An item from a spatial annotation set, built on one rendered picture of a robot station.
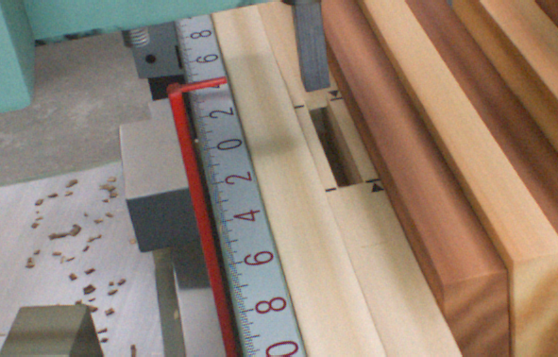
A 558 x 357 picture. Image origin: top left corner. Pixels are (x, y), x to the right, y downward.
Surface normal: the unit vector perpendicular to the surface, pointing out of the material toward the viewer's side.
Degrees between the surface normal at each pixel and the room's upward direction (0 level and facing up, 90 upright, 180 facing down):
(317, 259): 0
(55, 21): 90
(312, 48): 90
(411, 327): 0
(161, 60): 90
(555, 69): 0
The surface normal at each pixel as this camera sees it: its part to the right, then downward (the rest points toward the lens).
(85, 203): -0.13, -0.81
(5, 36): 0.54, 0.43
